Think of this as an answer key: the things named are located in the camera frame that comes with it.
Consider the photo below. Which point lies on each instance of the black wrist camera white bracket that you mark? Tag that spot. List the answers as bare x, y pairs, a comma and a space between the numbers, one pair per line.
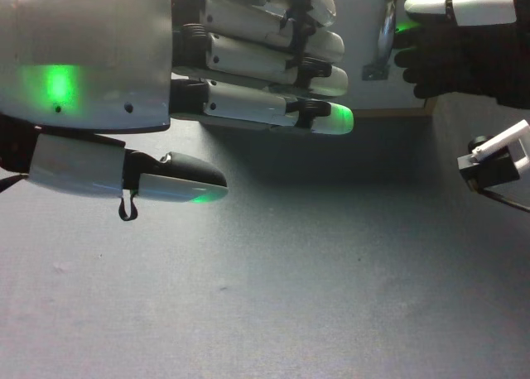
492, 168

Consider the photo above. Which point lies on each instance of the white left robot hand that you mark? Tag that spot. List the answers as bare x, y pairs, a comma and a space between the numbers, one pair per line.
83, 44

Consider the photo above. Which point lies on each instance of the grey table cloth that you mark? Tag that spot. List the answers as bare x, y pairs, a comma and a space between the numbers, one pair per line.
265, 271

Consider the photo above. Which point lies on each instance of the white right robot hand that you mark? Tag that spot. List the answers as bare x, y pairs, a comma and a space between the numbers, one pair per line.
463, 56

